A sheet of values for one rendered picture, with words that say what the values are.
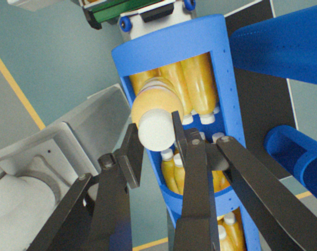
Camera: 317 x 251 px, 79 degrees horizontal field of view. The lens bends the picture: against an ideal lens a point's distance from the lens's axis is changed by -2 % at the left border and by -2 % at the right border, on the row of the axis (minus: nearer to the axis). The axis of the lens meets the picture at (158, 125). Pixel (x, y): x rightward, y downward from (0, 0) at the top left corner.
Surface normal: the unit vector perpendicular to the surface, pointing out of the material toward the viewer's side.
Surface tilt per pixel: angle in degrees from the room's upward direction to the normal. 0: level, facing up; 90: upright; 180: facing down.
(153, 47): 14
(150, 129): 0
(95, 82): 0
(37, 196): 93
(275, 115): 0
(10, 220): 84
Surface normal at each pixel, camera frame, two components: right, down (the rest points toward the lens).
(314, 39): -1.00, -0.08
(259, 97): 0.00, 0.35
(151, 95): -0.21, -0.75
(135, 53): -0.47, 0.44
